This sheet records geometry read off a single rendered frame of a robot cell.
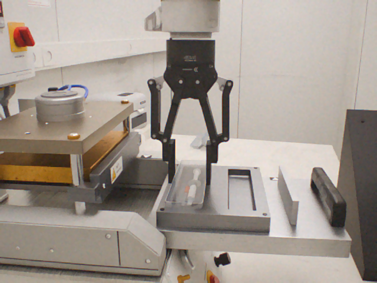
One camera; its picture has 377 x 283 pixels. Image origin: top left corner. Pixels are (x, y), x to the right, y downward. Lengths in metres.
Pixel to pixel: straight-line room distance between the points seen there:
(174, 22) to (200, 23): 0.04
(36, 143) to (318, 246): 0.41
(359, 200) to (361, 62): 1.85
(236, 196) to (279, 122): 2.52
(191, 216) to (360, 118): 0.61
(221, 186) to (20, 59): 0.46
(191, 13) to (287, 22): 2.54
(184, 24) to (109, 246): 0.32
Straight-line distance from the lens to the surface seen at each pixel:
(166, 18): 0.54
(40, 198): 0.77
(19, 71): 0.78
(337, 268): 0.89
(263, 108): 3.10
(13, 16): 0.78
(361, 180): 0.93
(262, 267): 0.85
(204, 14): 0.53
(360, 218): 0.89
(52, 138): 0.51
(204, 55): 0.54
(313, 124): 3.14
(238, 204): 0.59
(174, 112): 0.57
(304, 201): 0.65
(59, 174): 0.56
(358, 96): 2.71
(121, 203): 0.71
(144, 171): 0.75
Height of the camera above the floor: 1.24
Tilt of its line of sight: 17 degrees down
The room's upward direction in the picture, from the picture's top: straight up
